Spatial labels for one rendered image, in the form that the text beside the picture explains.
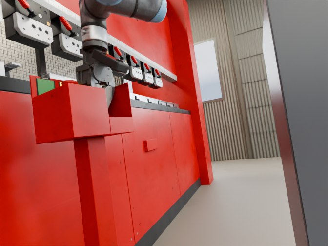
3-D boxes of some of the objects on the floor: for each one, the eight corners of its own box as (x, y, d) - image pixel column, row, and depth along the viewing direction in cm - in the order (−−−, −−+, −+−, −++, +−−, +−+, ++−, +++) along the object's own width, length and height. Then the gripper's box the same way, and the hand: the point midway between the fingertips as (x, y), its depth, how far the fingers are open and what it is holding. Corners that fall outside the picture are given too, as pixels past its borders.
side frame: (210, 185, 232) (181, -8, 245) (144, 186, 265) (122, 17, 278) (214, 179, 255) (187, 3, 268) (153, 181, 288) (132, 25, 301)
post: (57, 231, 160) (32, -11, 171) (53, 231, 162) (28, -9, 173) (63, 228, 164) (38, -8, 176) (58, 228, 166) (34, -6, 178)
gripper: (95, 53, 68) (99, 117, 68) (71, 45, 60) (75, 117, 60) (114, 47, 63) (118, 115, 63) (90, 37, 56) (95, 114, 55)
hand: (104, 111), depth 60 cm, fingers closed
